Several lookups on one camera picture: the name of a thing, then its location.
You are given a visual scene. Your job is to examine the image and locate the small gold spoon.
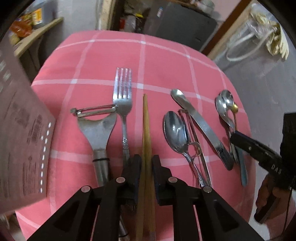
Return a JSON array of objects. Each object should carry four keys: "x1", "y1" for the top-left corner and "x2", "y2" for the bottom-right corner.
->
[{"x1": 231, "y1": 103, "x2": 239, "y2": 131}]

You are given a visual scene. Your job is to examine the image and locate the small steel teaspoon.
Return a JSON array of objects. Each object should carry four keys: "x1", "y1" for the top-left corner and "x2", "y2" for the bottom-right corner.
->
[{"x1": 215, "y1": 95, "x2": 239, "y2": 164}]

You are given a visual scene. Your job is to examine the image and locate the thin wire peeler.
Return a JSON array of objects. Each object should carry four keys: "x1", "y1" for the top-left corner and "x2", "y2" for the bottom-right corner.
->
[{"x1": 178, "y1": 109, "x2": 212, "y2": 187}]

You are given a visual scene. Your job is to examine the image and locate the long steel teaspoon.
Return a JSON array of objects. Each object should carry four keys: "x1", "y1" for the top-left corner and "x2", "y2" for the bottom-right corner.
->
[{"x1": 220, "y1": 89, "x2": 248, "y2": 187}]

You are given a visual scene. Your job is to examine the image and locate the large steel spoon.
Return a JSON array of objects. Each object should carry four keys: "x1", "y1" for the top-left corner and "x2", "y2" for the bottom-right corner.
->
[{"x1": 163, "y1": 111, "x2": 207, "y2": 188}]

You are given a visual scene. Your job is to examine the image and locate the steel Y peeler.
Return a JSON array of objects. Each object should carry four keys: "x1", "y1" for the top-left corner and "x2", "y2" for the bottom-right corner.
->
[{"x1": 70, "y1": 104, "x2": 130, "y2": 241}]

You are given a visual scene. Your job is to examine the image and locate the steel butter knife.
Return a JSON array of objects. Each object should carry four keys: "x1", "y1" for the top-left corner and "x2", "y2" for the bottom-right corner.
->
[{"x1": 171, "y1": 89, "x2": 234, "y2": 171}]

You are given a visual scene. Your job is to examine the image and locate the white perforated utensil holder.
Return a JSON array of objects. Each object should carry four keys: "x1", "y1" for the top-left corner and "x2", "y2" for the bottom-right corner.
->
[{"x1": 0, "y1": 36, "x2": 55, "y2": 214}]

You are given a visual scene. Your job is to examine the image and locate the steel fork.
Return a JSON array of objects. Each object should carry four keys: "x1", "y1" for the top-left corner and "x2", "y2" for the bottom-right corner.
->
[{"x1": 112, "y1": 68, "x2": 132, "y2": 167}]

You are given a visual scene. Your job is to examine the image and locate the beige kitchen counter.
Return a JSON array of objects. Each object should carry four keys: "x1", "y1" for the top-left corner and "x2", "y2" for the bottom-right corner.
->
[{"x1": 14, "y1": 17, "x2": 64, "y2": 58}]

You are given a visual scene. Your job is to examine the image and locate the person's right hand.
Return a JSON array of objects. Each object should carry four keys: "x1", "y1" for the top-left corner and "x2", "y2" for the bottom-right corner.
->
[{"x1": 256, "y1": 174, "x2": 295, "y2": 233}]

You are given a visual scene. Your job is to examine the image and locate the yellow rubber gloves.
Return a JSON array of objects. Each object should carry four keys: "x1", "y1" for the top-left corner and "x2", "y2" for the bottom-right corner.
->
[{"x1": 251, "y1": 11, "x2": 290, "y2": 60}]

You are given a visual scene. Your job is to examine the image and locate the pink checked tablecloth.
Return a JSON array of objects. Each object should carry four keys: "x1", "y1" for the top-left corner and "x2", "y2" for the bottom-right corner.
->
[{"x1": 14, "y1": 29, "x2": 256, "y2": 241}]

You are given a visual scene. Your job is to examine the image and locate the dark grey mini fridge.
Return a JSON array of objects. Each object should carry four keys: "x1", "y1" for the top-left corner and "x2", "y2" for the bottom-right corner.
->
[{"x1": 143, "y1": 1, "x2": 217, "y2": 51}]

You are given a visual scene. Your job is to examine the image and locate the large soy sauce jug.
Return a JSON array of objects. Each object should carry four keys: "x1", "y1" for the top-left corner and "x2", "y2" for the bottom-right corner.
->
[{"x1": 30, "y1": 0, "x2": 56, "y2": 29}]

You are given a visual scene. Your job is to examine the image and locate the white hose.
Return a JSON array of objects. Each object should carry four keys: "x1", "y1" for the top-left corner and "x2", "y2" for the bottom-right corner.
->
[{"x1": 225, "y1": 19, "x2": 273, "y2": 62}]

